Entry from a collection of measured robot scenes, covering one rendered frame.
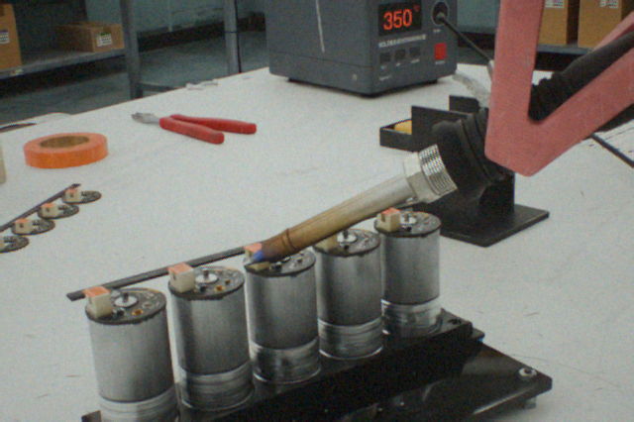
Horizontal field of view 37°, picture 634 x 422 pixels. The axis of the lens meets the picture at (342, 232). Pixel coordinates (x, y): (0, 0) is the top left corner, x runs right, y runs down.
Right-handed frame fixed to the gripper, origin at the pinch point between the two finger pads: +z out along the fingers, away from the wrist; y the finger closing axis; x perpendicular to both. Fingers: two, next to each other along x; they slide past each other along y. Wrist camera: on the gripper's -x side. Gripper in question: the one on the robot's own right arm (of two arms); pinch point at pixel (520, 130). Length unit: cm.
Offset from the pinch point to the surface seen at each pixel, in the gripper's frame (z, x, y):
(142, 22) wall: 168, -161, -533
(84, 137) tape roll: 24, -23, -38
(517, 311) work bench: 10.2, 5.5, -12.2
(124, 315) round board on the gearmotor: 9.9, -8.0, 2.2
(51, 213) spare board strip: 22.5, -18.9, -23.2
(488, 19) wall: 74, 26, -524
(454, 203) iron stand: 10.5, 1.9, -22.5
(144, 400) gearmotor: 12.3, -6.4, 2.4
